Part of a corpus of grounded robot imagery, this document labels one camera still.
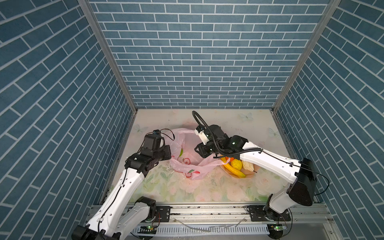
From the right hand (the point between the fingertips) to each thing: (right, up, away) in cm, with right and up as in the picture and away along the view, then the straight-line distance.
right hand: (194, 147), depth 76 cm
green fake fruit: (-8, -6, +13) cm, 17 cm away
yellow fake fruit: (+24, -11, +9) cm, 28 cm away
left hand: (-13, -1, +2) cm, 13 cm away
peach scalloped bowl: (+30, -17, +8) cm, 36 cm away
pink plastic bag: (-6, -11, +18) cm, 22 cm away
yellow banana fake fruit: (+23, -15, +6) cm, 28 cm away
